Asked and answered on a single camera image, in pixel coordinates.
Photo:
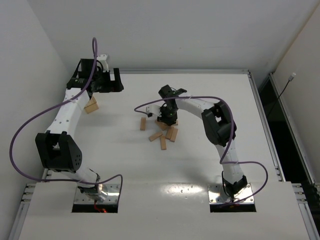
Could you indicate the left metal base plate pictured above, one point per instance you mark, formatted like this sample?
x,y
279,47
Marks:
x,y
102,194

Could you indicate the wood block row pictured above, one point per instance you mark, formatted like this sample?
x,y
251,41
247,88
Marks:
x,y
174,135
169,132
163,144

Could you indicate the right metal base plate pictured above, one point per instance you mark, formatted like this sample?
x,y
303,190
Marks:
x,y
217,196

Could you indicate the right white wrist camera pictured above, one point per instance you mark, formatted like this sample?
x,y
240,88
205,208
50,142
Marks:
x,y
153,110

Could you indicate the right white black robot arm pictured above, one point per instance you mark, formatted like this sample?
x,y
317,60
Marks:
x,y
219,129

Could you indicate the wood block tower base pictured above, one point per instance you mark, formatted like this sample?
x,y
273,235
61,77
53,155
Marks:
x,y
161,125

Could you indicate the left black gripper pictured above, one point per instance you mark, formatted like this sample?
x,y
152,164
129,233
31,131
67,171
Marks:
x,y
110,81

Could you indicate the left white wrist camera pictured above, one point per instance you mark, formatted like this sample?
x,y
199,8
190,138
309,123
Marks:
x,y
103,59

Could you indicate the wood block diagonal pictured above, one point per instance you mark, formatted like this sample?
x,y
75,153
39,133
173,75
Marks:
x,y
155,136

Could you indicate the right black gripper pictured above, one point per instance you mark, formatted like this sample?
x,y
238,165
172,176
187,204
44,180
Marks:
x,y
167,119

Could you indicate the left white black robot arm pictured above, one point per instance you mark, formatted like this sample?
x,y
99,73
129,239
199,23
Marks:
x,y
57,148

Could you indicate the metal base plate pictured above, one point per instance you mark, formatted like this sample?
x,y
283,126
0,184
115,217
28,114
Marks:
x,y
102,194
217,196

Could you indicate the wooden block box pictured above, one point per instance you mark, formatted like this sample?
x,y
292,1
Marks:
x,y
91,105

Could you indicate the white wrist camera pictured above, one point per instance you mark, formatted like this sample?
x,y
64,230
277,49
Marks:
x,y
103,59
153,110

